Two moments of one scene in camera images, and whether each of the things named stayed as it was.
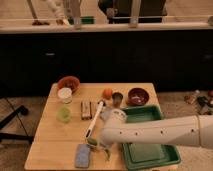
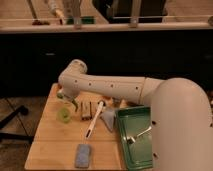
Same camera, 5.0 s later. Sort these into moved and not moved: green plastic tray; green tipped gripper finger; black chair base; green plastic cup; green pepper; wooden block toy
Moved: green tipped gripper finger; green pepper
Not moved: black chair base; green plastic cup; wooden block toy; green plastic tray
